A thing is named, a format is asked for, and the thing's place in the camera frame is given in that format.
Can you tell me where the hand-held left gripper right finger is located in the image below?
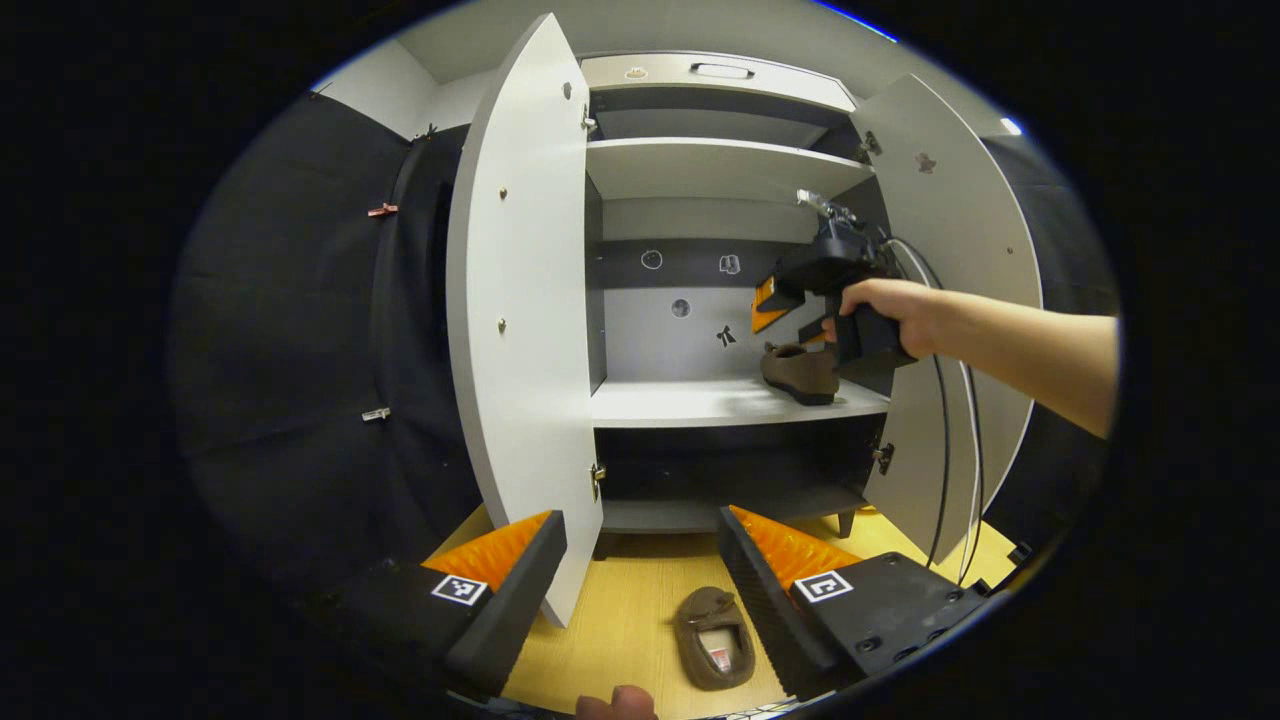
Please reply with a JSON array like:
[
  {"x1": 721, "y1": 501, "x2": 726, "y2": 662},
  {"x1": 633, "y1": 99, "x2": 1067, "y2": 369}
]
[{"x1": 717, "y1": 505, "x2": 991, "y2": 701}]

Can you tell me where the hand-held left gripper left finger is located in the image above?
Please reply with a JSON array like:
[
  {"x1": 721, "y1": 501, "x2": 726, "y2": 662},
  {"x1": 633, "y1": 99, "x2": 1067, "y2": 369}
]
[{"x1": 310, "y1": 510, "x2": 568, "y2": 698}]

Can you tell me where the brown shoe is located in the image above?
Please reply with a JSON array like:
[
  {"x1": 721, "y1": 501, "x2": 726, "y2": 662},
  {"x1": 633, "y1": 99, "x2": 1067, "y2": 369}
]
[
  {"x1": 672, "y1": 587, "x2": 757, "y2": 692},
  {"x1": 760, "y1": 342, "x2": 841, "y2": 407}
]

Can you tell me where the white shoe cabinet door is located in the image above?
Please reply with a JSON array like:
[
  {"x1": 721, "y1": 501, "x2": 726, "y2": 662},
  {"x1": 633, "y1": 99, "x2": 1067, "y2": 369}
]
[
  {"x1": 850, "y1": 73, "x2": 1044, "y2": 566},
  {"x1": 447, "y1": 12, "x2": 606, "y2": 629}
]

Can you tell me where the white cabinet drawer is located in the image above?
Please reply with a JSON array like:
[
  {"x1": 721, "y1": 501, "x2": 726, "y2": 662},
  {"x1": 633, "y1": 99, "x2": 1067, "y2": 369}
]
[{"x1": 580, "y1": 52, "x2": 859, "y2": 113}]

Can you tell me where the black backdrop cloth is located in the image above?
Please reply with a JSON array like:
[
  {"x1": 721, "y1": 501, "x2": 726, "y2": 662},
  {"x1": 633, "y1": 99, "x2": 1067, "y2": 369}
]
[{"x1": 170, "y1": 92, "x2": 1121, "y2": 591}]

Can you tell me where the black cable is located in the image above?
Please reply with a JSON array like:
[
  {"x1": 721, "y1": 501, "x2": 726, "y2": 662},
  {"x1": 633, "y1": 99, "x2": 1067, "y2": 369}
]
[{"x1": 885, "y1": 237, "x2": 953, "y2": 569}]

